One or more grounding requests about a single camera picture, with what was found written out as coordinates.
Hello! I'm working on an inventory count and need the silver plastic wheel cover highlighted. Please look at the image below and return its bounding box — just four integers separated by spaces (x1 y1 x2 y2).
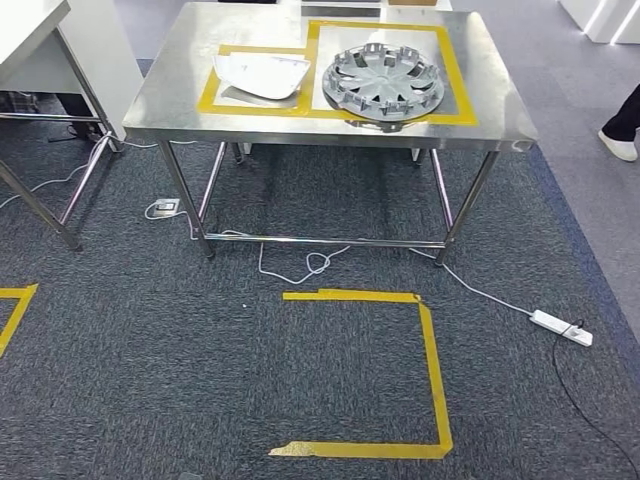
321 42 446 124

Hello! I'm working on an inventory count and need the steel workbench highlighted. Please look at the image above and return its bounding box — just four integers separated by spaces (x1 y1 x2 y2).
122 0 540 268

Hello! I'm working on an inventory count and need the white mirror cover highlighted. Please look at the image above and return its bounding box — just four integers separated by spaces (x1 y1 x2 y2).
212 52 312 102

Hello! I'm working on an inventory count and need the yellow floor tape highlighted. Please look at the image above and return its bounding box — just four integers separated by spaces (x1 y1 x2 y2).
269 288 454 461
0 283 39 360

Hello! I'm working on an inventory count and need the white power strip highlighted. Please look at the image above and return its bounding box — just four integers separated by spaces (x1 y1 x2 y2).
530 309 595 348

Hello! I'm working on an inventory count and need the white desk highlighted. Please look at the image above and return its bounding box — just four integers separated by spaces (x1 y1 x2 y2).
0 0 144 252

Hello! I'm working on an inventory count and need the person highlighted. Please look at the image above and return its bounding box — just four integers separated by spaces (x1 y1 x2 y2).
598 82 640 164

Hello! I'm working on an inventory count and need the white plinth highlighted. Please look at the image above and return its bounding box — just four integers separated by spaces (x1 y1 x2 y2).
558 0 640 46

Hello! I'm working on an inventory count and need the looped white cable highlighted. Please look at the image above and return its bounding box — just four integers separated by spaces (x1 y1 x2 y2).
220 228 352 287

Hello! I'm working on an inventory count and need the white power strip cable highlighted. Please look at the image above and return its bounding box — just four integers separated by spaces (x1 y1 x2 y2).
408 246 535 318

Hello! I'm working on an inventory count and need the thin black cable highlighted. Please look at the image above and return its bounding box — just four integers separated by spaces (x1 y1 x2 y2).
552 319 640 475

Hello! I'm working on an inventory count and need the long white cable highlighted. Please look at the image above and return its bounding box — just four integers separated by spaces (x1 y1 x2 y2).
0 135 198 212

